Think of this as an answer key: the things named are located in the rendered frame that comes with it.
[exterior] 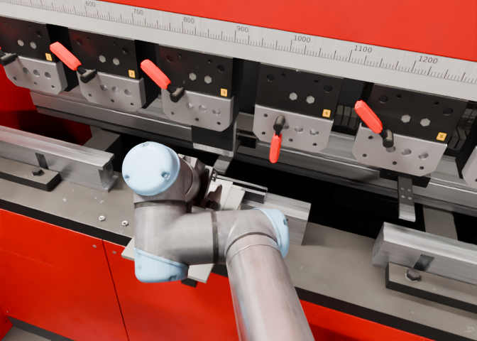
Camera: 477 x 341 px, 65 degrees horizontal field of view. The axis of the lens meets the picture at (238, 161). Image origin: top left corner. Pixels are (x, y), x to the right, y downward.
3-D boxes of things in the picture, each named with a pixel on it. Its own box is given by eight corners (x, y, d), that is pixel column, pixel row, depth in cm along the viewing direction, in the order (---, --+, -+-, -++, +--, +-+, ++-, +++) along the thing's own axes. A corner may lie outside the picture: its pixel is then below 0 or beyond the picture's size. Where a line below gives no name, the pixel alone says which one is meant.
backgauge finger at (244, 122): (196, 171, 97) (195, 156, 94) (227, 121, 117) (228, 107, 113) (240, 182, 95) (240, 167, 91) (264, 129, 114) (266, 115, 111)
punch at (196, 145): (192, 150, 88) (191, 116, 82) (194, 145, 90) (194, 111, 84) (231, 159, 86) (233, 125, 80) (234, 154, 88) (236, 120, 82)
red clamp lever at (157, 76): (141, 62, 69) (179, 99, 71) (151, 53, 72) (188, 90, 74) (136, 67, 70) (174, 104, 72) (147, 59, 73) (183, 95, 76)
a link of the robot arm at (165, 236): (215, 278, 50) (211, 197, 52) (128, 285, 48) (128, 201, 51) (211, 275, 57) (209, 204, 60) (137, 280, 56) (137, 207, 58)
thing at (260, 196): (187, 184, 95) (187, 175, 93) (192, 177, 97) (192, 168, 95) (263, 204, 91) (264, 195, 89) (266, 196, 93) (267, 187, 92)
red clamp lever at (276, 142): (267, 163, 74) (273, 122, 68) (272, 152, 77) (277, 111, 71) (276, 165, 74) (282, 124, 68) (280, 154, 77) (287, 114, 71)
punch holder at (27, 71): (9, 84, 88) (-16, 13, 78) (35, 69, 95) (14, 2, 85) (64, 96, 86) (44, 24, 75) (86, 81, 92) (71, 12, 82)
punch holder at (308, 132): (251, 138, 77) (259, 63, 66) (262, 118, 83) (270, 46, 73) (324, 155, 74) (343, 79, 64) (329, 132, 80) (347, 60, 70)
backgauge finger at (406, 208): (378, 217, 88) (385, 202, 85) (379, 154, 108) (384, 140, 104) (431, 230, 86) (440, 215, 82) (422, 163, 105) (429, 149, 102)
